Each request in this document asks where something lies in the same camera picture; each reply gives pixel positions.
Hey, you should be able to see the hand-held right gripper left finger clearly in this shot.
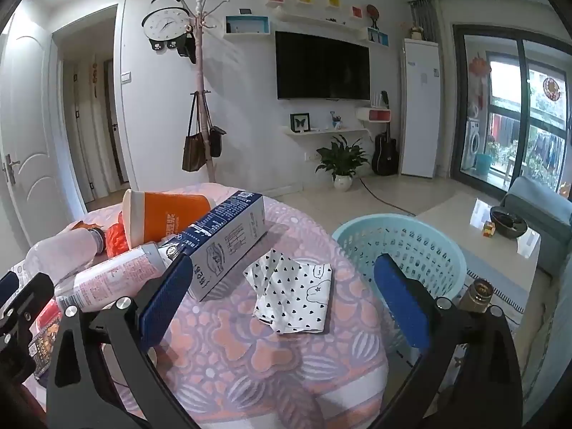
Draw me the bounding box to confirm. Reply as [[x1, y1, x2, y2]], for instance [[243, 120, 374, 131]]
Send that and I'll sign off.
[[46, 255, 194, 429]]

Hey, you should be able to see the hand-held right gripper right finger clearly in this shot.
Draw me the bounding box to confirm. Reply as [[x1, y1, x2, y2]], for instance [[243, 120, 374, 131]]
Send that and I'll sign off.
[[373, 254, 523, 429]]

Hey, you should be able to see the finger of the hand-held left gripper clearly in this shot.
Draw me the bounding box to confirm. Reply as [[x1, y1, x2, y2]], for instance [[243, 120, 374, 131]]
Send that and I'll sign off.
[[0, 272, 55, 336]]

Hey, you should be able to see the light blue plastic basket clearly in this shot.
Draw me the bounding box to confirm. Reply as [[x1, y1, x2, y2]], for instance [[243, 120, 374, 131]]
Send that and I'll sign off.
[[331, 214, 468, 358]]

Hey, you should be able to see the orange plastic bag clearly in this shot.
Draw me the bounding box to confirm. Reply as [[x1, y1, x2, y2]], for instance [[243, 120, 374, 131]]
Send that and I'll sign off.
[[105, 212, 135, 257]]

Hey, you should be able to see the orange paper noodle cup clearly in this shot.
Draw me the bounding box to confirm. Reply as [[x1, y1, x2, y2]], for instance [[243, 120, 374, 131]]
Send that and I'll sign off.
[[122, 189, 212, 251]]

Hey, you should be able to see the small black shoulder bag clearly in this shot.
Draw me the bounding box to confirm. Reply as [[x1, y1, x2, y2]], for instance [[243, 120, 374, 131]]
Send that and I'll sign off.
[[206, 98, 227, 158]]

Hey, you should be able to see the red snack packet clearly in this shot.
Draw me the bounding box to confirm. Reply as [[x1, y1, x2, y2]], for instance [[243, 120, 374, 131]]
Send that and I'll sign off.
[[29, 299, 63, 376]]

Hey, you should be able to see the clear plastic bottle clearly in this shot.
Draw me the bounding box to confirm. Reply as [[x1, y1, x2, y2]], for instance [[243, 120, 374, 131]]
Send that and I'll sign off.
[[24, 227, 108, 273]]

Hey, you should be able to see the pink label drink bottle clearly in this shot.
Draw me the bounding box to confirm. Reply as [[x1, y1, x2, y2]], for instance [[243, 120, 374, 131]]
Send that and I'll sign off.
[[54, 241, 173, 314]]

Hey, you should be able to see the cream coffee table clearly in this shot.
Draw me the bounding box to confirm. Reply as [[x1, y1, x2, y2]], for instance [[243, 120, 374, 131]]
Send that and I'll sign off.
[[415, 190, 541, 296]]

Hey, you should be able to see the blue and white milk carton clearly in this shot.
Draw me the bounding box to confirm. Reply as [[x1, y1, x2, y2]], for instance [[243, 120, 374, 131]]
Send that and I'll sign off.
[[158, 191, 268, 302]]

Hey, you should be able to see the heart print face mask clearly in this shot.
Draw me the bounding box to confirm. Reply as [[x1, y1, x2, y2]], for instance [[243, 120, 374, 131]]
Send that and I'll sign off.
[[242, 250, 334, 336]]

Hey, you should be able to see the blue patterned rug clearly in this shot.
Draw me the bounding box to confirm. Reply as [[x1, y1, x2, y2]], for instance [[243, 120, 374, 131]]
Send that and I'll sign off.
[[456, 259, 528, 322]]

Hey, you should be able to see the pink floral printed blanket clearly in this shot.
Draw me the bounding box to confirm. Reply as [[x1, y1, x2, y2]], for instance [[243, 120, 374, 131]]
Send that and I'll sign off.
[[22, 183, 389, 429]]

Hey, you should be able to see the black ashtray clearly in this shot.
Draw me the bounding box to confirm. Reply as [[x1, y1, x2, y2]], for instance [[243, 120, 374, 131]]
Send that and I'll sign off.
[[489, 207, 532, 239]]

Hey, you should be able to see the brown tote bag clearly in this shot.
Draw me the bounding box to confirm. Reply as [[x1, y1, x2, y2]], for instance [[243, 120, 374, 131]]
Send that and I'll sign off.
[[182, 92, 208, 173]]

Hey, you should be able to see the black guitar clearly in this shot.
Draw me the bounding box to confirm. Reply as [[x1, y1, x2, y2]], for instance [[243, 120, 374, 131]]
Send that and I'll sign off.
[[372, 94, 399, 176]]

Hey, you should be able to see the potted green plant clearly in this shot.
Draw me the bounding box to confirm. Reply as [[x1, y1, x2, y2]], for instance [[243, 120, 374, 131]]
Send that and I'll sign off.
[[315, 134, 369, 192]]

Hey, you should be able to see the grey blue sofa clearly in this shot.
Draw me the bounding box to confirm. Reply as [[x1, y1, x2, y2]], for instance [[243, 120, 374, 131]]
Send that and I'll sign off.
[[498, 176, 572, 278]]

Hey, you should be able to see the white door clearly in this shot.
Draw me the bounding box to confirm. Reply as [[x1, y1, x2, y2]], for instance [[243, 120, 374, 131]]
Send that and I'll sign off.
[[0, 13, 88, 251]]

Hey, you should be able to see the white washing machine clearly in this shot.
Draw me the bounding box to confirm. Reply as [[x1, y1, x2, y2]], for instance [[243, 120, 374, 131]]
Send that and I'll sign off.
[[462, 116, 485, 171]]

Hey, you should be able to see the pink coat rack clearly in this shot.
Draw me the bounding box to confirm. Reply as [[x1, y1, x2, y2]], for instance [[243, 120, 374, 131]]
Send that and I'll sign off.
[[185, 0, 235, 184]]

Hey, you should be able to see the sliding glass door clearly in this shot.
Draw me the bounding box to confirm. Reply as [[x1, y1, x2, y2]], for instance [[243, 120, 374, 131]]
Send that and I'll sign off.
[[451, 22, 572, 193]]

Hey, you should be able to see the red lantern window decoration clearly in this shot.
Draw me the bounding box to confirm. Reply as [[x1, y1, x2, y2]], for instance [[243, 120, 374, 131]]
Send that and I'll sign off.
[[469, 54, 492, 112]]

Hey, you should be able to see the black hanging pouch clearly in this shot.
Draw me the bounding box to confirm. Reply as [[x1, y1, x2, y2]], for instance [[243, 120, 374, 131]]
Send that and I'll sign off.
[[176, 31, 197, 64]]

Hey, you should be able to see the round red window decoration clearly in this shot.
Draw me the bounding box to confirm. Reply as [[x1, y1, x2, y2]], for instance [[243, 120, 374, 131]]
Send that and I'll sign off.
[[542, 77, 564, 102]]

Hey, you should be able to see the blue lined box shelf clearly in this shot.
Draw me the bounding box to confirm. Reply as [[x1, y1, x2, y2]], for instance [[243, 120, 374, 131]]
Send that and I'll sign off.
[[225, 15, 272, 39]]

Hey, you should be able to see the grey curtain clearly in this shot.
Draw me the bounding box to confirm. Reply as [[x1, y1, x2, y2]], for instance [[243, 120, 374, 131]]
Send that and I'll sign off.
[[409, 0, 441, 43]]

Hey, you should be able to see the floor cable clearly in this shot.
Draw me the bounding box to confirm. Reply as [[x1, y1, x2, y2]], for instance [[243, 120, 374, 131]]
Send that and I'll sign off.
[[357, 178, 416, 215]]

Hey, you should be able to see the low white wall shelf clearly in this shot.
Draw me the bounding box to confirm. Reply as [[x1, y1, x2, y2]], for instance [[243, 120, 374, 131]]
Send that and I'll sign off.
[[281, 127, 369, 137]]

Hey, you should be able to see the red and white wall box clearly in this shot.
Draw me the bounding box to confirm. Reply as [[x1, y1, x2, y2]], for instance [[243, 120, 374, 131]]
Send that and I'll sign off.
[[356, 107, 391, 123]]

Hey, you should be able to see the black wall television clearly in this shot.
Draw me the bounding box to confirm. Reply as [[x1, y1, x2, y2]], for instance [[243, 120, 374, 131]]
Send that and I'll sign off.
[[274, 30, 371, 101]]

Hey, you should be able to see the panda wall clock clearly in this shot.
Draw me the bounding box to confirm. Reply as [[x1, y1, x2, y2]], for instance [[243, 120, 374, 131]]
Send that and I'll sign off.
[[142, 0, 193, 52]]

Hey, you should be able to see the long white wall shelf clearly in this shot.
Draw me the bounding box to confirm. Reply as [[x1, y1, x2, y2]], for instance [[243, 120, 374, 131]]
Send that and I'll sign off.
[[268, 2, 371, 39]]

